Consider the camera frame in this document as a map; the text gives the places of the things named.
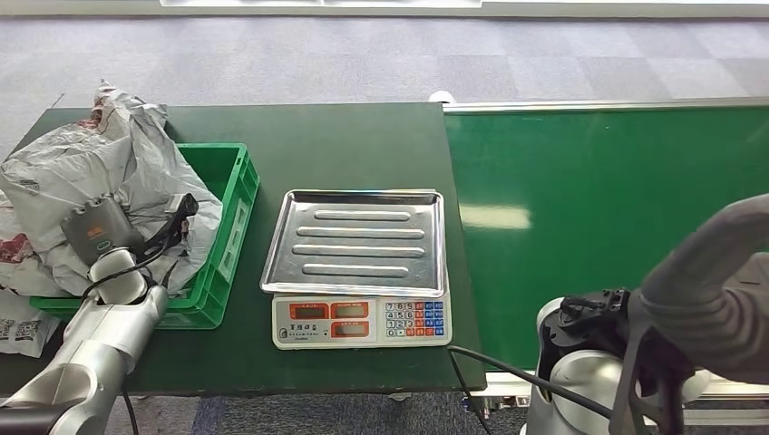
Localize green plastic crate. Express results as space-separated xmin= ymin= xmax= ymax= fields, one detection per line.
xmin=29 ymin=141 xmax=262 ymax=332

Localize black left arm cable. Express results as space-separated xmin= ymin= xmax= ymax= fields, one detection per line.
xmin=80 ymin=238 xmax=177 ymax=303

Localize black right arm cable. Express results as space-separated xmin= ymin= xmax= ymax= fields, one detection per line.
xmin=446 ymin=344 xmax=615 ymax=435

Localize white mailer with QR codes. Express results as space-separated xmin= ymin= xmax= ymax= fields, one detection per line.
xmin=0 ymin=287 xmax=62 ymax=360

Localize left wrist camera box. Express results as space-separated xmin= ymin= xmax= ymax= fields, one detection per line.
xmin=143 ymin=192 xmax=200 ymax=255

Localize grey plastic mailer package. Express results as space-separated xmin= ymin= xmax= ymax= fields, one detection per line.
xmin=0 ymin=122 xmax=224 ymax=299

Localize green conveyor belt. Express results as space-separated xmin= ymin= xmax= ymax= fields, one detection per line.
xmin=428 ymin=89 xmax=769 ymax=422

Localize crumpled white mailer package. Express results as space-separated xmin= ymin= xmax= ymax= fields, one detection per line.
xmin=72 ymin=79 xmax=170 ymax=145

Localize dark green table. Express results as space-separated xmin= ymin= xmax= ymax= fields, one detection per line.
xmin=0 ymin=101 xmax=488 ymax=398

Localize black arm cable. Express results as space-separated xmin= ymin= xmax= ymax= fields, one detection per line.
xmin=80 ymin=238 xmax=177 ymax=303
xmin=446 ymin=344 xmax=615 ymax=435

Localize steel scale tray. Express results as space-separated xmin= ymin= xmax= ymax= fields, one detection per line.
xmin=259 ymin=188 xmax=450 ymax=300

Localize white electronic scale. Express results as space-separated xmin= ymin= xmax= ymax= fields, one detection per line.
xmin=270 ymin=292 xmax=453 ymax=352

